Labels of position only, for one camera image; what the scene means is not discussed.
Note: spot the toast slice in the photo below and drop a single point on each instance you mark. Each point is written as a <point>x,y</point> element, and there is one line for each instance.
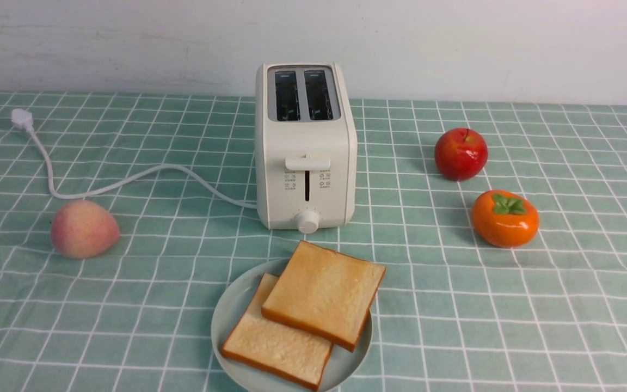
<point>287,352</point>
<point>325,293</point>

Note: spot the white two-slot toaster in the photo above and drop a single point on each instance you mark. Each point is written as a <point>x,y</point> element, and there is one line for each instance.
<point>305,147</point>

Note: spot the light green round plate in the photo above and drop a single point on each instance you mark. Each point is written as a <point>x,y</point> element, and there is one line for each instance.
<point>229,309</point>

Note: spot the red apple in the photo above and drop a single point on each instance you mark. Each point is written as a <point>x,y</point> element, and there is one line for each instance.
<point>460,154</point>

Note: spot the orange persimmon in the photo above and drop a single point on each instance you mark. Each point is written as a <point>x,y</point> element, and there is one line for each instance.
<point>504,219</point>

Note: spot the green checkered tablecloth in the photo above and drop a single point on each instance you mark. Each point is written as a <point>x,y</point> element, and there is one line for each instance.
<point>454,313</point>

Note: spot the pink peach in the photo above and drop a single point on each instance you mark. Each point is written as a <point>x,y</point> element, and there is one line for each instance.
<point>82,229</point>

